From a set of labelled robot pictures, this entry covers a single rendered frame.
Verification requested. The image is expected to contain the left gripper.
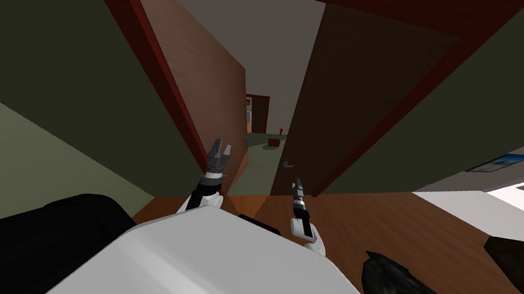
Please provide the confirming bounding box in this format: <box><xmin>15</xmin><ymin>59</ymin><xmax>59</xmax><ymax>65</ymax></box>
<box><xmin>204</xmin><ymin>137</ymin><xmax>233</xmax><ymax>176</ymax></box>

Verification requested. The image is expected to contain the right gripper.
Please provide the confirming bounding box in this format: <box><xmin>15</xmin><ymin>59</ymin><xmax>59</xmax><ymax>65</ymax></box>
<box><xmin>289</xmin><ymin>176</ymin><xmax>309</xmax><ymax>205</ymax></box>

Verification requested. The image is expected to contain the distant red framed door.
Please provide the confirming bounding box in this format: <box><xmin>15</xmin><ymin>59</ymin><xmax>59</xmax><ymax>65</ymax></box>
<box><xmin>242</xmin><ymin>93</ymin><xmax>271</xmax><ymax>136</ymax></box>

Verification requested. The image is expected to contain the blue picture on wall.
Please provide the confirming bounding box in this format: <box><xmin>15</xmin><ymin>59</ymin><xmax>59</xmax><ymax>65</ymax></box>
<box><xmin>464</xmin><ymin>148</ymin><xmax>524</xmax><ymax>179</ymax></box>

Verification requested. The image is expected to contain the dark brown door leaf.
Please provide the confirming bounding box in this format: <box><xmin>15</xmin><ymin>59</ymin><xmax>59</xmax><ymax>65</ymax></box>
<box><xmin>270</xmin><ymin>0</ymin><xmax>463</xmax><ymax>214</ymax></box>

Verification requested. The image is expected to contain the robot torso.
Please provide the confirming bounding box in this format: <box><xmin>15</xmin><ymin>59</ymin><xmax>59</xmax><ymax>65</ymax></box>
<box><xmin>39</xmin><ymin>187</ymin><xmax>411</xmax><ymax>294</ymax></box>

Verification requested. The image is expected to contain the brown wooden door leaf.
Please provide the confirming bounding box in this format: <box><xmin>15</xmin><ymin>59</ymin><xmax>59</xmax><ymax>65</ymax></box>
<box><xmin>96</xmin><ymin>0</ymin><xmax>268</xmax><ymax>196</ymax></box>

